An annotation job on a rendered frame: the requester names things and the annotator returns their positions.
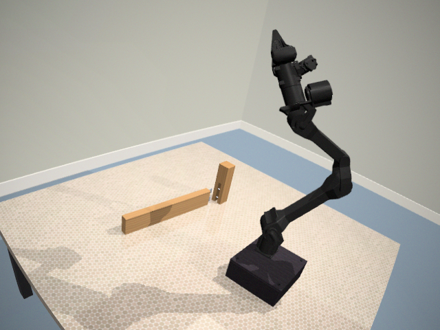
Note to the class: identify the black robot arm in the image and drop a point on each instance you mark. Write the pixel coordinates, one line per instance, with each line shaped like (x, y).
(336, 186)

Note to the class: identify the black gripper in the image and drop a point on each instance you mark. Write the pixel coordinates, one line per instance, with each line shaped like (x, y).
(282, 57)

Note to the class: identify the light brown wooden board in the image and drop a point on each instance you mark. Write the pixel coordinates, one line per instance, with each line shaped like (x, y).
(151, 215)

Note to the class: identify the wooden post with slot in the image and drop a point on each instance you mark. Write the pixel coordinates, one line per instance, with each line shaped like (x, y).
(223, 182)

